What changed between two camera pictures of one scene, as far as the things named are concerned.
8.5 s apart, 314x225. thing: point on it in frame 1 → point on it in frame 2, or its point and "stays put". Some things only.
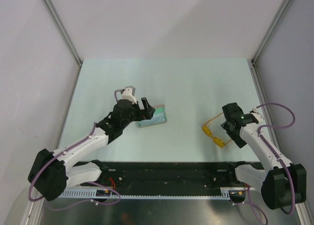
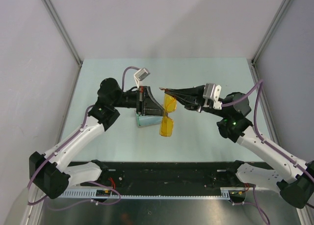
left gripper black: x=148 y=110 → x=145 y=100
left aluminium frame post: x=61 y=24 stays put
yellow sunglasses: x=217 y=141 → x=167 y=122
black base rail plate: x=171 y=175 stays put
